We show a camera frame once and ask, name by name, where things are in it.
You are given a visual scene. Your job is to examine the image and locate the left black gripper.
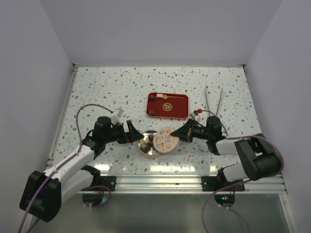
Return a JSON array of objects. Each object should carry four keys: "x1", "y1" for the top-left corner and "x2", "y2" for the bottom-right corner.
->
[{"x1": 103, "y1": 120, "x2": 143, "y2": 144}]

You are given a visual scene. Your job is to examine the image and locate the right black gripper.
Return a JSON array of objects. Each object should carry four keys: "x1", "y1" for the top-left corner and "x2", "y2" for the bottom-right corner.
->
[{"x1": 171, "y1": 118, "x2": 211, "y2": 143}]

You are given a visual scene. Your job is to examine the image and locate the round silver tin lid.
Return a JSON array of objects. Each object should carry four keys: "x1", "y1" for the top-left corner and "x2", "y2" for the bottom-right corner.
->
[{"x1": 153, "y1": 127, "x2": 180, "y2": 154}]

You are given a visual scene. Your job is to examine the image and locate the metal tongs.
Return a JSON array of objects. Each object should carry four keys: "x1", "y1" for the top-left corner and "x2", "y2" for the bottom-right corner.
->
[{"x1": 204, "y1": 85, "x2": 224, "y2": 116}]

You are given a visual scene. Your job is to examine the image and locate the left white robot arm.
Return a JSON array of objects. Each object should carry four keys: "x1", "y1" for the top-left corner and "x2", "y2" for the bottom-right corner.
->
[{"x1": 19, "y1": 116, "x2": 144, "y2": 222}]

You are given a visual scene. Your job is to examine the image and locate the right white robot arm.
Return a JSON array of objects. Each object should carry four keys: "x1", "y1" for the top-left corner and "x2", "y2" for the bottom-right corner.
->
[{"x1": 171, "y1": 116, "x2": 284, "y2": 191}]

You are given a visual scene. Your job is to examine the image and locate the round silver tin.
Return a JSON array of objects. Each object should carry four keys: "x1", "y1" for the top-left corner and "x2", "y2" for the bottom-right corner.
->
[{"x1": 138, "y1": 130, "x2": 161, "y2": 160}]

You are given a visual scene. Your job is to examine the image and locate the red rectangular tray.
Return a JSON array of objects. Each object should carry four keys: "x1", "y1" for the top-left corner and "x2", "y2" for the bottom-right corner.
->
[{"x1": 146, "y1": 92, "x2": 189, "y2": 120}]

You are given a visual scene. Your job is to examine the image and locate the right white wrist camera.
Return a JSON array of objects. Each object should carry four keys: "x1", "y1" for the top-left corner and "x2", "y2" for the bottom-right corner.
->
[{"x1": 190, "y1": 109, "x2": 203, "y2": 122}]

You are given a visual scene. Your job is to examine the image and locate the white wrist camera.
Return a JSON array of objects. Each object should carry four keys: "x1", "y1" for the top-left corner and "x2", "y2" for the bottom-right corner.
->
[
  {"x1": 190, "y1": 109, "x2": 203, "y2": 122},
  {"x1": 110, "y1": 108, "x2": 124, "y2": 125}
]

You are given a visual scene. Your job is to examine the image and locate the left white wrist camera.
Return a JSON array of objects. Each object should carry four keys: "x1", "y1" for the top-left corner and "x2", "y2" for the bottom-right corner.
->
[{"x1": 110, "y1": 108, "x2": 124, "y2": 125}]

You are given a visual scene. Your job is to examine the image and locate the aluminium mounting rail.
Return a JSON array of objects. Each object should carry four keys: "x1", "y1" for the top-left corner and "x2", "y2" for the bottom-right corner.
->
[{"x1": 115, "y1": 173, "x2": 285, "y2": 194}]

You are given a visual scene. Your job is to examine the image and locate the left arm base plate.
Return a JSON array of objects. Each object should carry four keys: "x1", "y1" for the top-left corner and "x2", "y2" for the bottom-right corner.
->
[{"x1": 99, "y1": 176, "x2": 117, "y2": 192}]

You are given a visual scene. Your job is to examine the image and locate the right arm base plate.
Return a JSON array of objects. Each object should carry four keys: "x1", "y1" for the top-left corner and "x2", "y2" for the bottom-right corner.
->
[{"x1": 201, "y1": 176, "x2": 242, "y2": 192}]

